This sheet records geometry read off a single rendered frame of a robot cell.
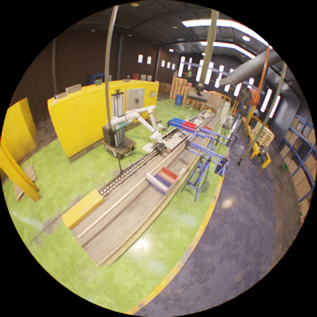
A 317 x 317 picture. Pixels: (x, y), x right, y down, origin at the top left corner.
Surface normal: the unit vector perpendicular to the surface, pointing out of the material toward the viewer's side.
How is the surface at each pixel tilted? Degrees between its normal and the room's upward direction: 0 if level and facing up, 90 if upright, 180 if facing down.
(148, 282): 0
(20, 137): 90
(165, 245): 0
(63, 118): 90
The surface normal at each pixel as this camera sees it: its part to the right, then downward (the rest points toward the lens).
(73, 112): 0.79, 0.50
